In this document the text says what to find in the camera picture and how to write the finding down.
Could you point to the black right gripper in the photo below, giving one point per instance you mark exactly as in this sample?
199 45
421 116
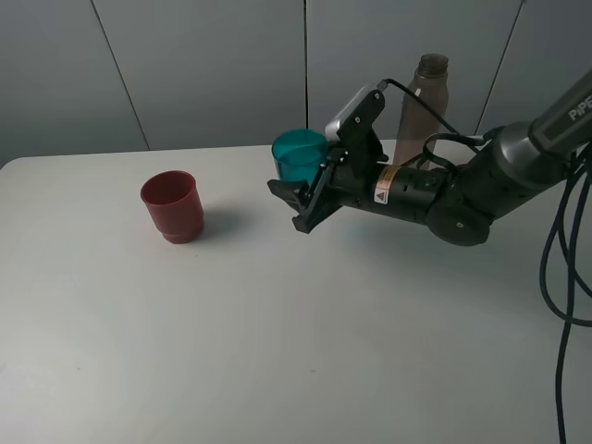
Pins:
348 165

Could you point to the teal transparent plastic cup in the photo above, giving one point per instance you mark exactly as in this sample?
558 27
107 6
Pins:
298 154

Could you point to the smoky transparent water bottle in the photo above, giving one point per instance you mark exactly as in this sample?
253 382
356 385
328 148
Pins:
429 83

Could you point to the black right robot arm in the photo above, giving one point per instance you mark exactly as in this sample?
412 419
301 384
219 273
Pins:
458 204

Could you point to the red plastic cup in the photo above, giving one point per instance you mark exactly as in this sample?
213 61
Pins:
174 204

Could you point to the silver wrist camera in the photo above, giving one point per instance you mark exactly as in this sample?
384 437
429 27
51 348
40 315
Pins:
338 121

